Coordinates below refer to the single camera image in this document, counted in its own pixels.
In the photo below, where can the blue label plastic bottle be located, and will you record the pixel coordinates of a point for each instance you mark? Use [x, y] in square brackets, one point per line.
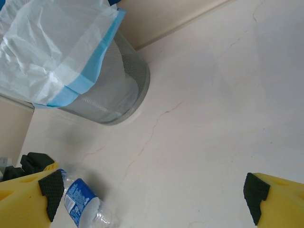
[78, 197]

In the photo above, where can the grey metal mesh bin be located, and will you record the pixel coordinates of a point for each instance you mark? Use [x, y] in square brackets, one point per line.
[114, 99]

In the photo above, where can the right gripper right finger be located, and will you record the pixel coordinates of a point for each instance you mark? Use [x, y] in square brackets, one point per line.
[282, 204]

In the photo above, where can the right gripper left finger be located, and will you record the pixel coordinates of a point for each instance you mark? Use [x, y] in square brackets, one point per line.
[21, 204]

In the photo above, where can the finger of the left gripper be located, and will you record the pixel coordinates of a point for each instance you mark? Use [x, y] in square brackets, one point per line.
[51, 166]

